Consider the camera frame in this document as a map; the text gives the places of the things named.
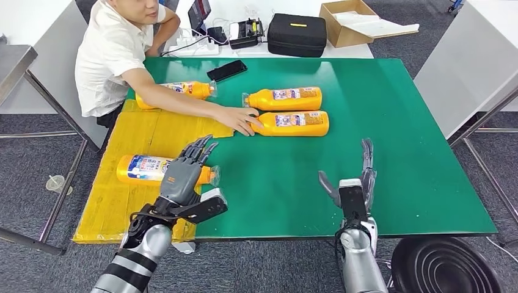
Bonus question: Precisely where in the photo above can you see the yellow taped cardboard mat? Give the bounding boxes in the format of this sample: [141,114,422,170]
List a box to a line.
[73,99,236,245]

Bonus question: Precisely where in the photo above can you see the white power strip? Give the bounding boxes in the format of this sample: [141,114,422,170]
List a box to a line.
[166,35,220,57]

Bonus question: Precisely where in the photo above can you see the orange detergent bottle clear cap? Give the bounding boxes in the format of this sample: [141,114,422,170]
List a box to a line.
[242,86,323,112]
[116,154,221,187]
[134,80,218,110]
[247,110,330,137]

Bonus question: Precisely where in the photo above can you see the clear plastic cup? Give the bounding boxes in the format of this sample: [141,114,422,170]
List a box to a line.
[45,175,74,197]

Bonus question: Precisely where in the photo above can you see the white desk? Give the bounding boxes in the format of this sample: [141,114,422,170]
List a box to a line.
[0,0,108,150]

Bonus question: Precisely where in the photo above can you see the person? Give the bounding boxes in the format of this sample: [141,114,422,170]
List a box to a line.
[75,0,264,137]

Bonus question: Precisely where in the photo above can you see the black label printer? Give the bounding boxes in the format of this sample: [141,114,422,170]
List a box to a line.
[228,18,264,51]

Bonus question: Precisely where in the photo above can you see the black power cable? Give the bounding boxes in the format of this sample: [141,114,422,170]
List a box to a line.
[161,35,210,57]

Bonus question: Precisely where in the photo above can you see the stainless steel table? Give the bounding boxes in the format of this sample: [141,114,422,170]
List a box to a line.
[0,43,89,256]

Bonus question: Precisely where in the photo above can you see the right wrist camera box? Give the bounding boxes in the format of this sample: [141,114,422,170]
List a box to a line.
[338,178,370,228]

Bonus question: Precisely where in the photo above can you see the white table bracket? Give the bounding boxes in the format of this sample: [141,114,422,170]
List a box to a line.
[172,241,196,256]

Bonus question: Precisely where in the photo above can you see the white side table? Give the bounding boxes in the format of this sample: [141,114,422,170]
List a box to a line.
[412,1,518,140]

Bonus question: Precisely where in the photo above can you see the steel table leg frame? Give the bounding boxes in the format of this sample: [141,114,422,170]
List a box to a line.
[447,85,518,250]

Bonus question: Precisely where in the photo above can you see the brown cardboard box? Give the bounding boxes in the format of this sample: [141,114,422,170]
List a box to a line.
[318,0,375,48]

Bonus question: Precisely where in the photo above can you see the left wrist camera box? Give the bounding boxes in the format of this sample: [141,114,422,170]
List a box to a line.
[173,187,228,225]

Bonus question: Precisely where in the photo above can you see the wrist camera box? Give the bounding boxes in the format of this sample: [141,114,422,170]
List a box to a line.
[338,178,370,228]
[173,187,228,225]

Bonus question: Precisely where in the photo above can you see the black round stool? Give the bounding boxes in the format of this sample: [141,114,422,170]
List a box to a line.
[390,236,503,293]

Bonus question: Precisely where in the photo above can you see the black tablet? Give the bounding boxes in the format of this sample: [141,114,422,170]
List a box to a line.
[187,0,212,37]

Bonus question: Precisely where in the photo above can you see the black smartphone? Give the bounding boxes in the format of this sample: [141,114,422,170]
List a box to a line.
[206,59,249,83]

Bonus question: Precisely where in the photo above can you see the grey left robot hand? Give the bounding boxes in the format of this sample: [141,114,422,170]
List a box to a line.
[159,134,219,207]

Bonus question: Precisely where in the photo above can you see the white paper sheet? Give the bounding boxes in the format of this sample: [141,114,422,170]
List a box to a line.
[332,12,420,40]

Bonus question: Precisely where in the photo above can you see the black power adapter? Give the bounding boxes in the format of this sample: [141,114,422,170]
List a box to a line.
[206,26,230,45]

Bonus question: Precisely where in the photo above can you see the person's right hand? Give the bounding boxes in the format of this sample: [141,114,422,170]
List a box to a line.
[213,106,264,137]

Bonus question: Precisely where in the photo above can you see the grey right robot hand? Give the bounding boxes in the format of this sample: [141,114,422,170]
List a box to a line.
[318,139,377,211]

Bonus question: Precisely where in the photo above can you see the black zip case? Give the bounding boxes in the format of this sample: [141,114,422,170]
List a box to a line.
[267,13,327,58]

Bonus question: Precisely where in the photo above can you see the white floor cable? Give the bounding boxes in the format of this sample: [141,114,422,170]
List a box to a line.
[484,236,518,266]

